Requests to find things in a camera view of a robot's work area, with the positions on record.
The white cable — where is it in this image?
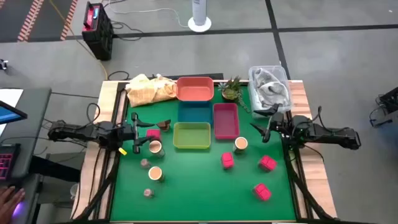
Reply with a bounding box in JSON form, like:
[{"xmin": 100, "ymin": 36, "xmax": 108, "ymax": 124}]
[{"xmin": 102, "ymin": 0, "xmax": 190, "ymax": 29}]

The orange plastic bin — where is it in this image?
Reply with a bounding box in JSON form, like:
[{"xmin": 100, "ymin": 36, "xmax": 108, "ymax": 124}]
[{"xmin": 175, "ymin": 77, "xmax": 215, "ymax": 103}]

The magenta plastic bin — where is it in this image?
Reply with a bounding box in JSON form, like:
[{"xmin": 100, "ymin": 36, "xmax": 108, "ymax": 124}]
[{"xmin": 213, "ymin": 103, "xmax": 241, "ymax": 140}]

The pink block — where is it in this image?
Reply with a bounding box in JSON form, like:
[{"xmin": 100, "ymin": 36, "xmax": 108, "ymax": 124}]
[
  {"xmin": 146, "ymin": 128, "xmax": 162, "ymax": 141},
  {"xmin": 258, "ymin": 154, "xmax": 278, "ymax": 172},
  {"xmin": 252, "ymin": 182, "xmax": 272, "ymax": 202}
]

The clear plastic container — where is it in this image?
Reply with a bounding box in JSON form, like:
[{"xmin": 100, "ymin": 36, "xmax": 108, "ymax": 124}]
[{"xmin": 248, "ymin": 65, "xmax": 293, "ymax": 119}]

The computer monitor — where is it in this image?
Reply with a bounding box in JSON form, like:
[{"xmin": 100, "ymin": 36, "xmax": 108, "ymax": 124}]
[{"xmin": 0, "ymin": 100, "xmax": 28, "ymax": 125}]

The grey cloth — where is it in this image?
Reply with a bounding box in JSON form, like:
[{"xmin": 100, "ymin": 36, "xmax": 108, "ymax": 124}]
[{"xmin": 253, "ymin": 67, "xmax": 290, "ymax": 108}]

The black floor cable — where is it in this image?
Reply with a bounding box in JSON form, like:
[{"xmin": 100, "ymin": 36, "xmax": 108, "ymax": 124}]
[{"xmin": 110, "ymin": 20, "xmax": 146, "ymax": 42}]

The yellow-green plastic bin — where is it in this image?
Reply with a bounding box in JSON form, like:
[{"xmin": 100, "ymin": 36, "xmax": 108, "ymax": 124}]
[{"xmin": 172, "ymin": 121, "xmax": 212, "ymax": 150}]

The white paper sheet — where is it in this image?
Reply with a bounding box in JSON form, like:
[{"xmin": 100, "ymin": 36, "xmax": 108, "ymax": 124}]
[{"xmin": 0, "ymin": 88, "xmax": 24, "ymax": 108}]

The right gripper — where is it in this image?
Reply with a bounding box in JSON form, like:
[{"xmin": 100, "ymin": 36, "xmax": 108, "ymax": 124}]
[{"xmin": 250, "ymin": 103, "xmax": 292, "ymax": 144}]

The potted succulent plant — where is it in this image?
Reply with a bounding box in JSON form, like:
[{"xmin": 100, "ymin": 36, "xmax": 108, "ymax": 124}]
[{"xmin": 217, "ymin": 76, "xmax": 251, "ymax": 113}]

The yellow checked cloth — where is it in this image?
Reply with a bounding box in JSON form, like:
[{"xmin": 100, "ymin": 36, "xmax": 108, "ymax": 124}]
[{"xmin": 124, "ymin": 73, "xmax": 178, "ymax": 108}]

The black computer mouse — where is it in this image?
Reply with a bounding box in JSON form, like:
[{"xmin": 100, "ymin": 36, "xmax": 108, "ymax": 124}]
[{"xmin": 12, "ymin": 200, "xmax": 29, "ymax": 218}]

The red-lidded smoked paprika tin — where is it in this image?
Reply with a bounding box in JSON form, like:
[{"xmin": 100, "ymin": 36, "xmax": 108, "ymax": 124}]
[{"xmin": 221, "ymin": 152, "xmax": 235, "ymax": 170}]

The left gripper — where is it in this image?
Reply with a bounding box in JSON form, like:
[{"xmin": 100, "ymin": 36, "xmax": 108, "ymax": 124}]
[{"xmin": 123, "ymin": 112, "xmax": 155, "ymax": 154}]

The backlit black keyboard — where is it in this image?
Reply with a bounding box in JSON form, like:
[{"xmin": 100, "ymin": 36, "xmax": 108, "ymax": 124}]
[{"xmin": 0, "ymin": 143, "xmax": 21, "ymax": 181}]

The black equipment with cables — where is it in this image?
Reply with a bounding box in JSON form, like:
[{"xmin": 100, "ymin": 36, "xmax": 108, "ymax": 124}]
[{"xmin": 369, "ymin": 86, "xmax": 398, "ymax": 128}]

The yellow cable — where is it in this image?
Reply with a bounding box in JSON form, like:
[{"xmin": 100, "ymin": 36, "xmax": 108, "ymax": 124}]
[{"xmin": 48, "ymin": 0, "xmax": 109, "ymax": 81}]

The person's hand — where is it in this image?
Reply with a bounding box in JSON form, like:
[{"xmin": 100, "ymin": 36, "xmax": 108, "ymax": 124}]
[{"xmin": 0, "ymin": 185, "xmax": 26, "ymax": 224}]

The grey desk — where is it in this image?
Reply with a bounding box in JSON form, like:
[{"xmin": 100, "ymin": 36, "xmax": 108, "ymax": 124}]
[{"xmin": 0, "ymin": 88, "xmax": 52, "ymax": 224}]

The green table mat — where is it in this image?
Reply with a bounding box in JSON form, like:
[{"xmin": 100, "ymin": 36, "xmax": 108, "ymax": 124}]
[{"xmin": 110, "ymin": 85, "xmax": 296, "ymax": 222}]

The blue plastic bin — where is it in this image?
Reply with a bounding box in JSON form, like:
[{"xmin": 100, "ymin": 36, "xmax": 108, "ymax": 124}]
[{"xmin": 177, "ymin": 101, "xmax": 214, "ymax": 125}]

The black crate with red top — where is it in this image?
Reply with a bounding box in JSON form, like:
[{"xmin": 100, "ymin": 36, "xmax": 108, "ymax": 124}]
[{"xmin": 81, "ymin": 1, "xmax": 114, "ymax": 62}]

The black cable loop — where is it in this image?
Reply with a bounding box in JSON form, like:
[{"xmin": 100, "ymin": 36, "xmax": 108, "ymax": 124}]
[{"xmin": 107, "ymin": 70, "xmax": 131, "ymax": 82}]

